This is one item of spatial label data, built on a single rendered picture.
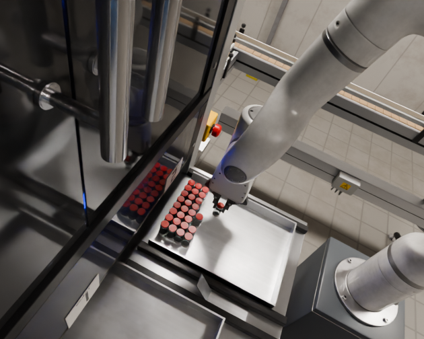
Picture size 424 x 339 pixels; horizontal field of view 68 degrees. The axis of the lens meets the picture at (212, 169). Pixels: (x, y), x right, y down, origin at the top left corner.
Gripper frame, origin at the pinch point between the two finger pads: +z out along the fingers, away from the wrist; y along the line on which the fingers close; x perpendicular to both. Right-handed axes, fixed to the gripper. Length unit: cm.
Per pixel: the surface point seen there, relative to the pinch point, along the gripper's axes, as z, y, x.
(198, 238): 5.8, 1.4, 9.8
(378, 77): 50, -73, -244
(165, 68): -55, 8, 33
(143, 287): 5.7, 7.3, 27.8
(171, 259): 4.0, 4.7, 19.5
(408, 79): 41, -95, -243
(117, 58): -58, 8, 39
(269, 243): 5.9, -17.1, 0.9
